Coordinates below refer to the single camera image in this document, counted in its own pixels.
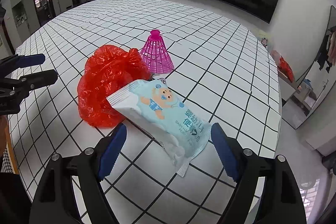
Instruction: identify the low grey tv cabinet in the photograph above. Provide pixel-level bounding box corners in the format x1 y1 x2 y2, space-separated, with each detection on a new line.
273 56 302 104

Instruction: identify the pink plastic shuttlecock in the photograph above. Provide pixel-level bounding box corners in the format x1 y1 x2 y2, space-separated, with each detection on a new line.
140 30 174 74

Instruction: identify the framed child photo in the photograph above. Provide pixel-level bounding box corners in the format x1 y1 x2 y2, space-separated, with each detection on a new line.
256 30 272 51

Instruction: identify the tall standing mirror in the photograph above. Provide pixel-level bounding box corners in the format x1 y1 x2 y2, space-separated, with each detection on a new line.
282 6 335 129

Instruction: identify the red plastic bag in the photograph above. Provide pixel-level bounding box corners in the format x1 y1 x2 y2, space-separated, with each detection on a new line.
77 44 151 128

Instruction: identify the white grid tablecloth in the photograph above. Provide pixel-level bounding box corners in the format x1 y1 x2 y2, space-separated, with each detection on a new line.
9 0 281 223

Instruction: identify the baby wipes packet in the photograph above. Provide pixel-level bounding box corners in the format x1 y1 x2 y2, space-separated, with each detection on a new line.
107 79 211 177

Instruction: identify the person's left hand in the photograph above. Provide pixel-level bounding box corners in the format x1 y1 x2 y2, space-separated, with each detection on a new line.
0 115 9 157

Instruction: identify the red bag on cabinet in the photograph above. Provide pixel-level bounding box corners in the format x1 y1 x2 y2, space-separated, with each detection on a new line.
277 56 295 83

